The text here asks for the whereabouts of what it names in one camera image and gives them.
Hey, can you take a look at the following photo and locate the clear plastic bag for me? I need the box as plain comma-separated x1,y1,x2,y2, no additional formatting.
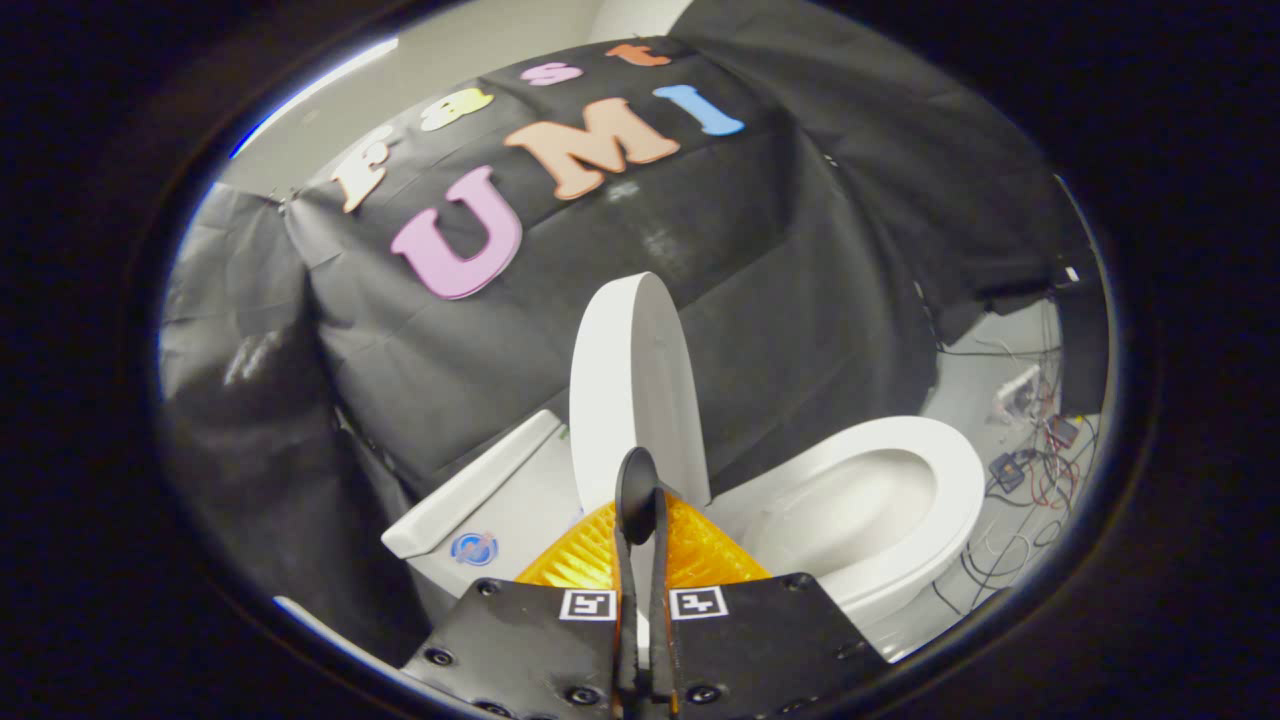
994,364,1044,422

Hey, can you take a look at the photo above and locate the black box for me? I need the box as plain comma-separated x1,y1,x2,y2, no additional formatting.
1054,280,1112,417

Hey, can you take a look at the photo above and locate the black backdrop cloth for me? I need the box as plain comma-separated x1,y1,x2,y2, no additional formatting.
160,0,1093,663

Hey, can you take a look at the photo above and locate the round black lid tab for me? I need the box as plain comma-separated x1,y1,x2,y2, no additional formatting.
614,446,662,547

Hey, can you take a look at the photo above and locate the tangle of cables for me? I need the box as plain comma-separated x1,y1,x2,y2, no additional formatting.
930,338,1103,613

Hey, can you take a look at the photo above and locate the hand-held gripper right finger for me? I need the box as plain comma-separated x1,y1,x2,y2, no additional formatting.
650,490,892,720

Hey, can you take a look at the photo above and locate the white toilet lid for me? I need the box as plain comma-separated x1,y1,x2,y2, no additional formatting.
568,271,713,517

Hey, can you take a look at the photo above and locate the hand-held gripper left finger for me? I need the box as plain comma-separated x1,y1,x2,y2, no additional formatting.
400,500,642,720

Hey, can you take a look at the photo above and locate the white toilet bowl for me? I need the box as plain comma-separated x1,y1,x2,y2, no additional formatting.
704,415,987,633

